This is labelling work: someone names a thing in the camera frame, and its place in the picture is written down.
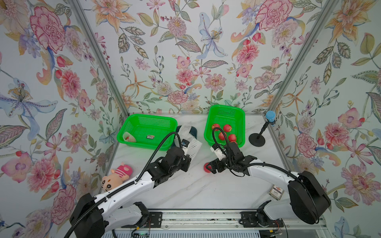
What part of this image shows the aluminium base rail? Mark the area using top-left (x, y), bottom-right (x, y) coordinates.
top-left (142, 209), bottom-right (326, 232)

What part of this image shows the pink plush toy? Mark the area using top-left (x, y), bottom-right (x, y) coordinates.
top-left (101, 163), bottom-right (133, 192)

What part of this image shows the white foam net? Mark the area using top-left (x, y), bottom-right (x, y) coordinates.
top-left (187, 138), bottom-right (202, 159)
top-left (178, 124), bottom-right (194, 142)

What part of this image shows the right green plastic basket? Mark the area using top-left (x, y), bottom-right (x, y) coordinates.
top-left (204, 105), bottom-right (246, 147)

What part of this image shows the green plastic basket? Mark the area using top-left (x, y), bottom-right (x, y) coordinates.
top-left (204, 105), bottom-right (246, 147)
top-left (117, 114), bottom-right (178, 150)

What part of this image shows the blue microphone on black stand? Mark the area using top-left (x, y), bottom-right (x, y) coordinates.
top-left (249, 111), bottom-right (276, 147)

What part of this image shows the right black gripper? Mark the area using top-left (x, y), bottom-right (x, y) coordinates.
top-left (205, 155), bottom-right (236, 174)

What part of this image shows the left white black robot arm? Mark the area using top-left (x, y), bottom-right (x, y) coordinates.
top-left (65, 132), bottom-right (191, 238)

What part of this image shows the left green plastic basket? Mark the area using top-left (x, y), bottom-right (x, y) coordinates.
top-left (117, 114), bottom-right (178, 150)

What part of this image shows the dark teal plastic bin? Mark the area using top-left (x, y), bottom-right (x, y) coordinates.
top-left (176, 125), bottom-right (197, 139)

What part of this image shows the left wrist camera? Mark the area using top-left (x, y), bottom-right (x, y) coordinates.
top-left (181, 139), bottom-right (190, 149)

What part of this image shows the small framed card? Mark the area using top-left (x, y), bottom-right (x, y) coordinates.
top-left (268, 185), bottom-right (284, 200)

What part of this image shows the red apple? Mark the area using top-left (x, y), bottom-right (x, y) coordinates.
top-left (218, 132), bottom-right (225, 140)
top-left (212, 124), bottom-right (220, 130)

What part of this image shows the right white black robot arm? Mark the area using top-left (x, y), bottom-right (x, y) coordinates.
top-left (205, 127), bottom-right (331, 226)

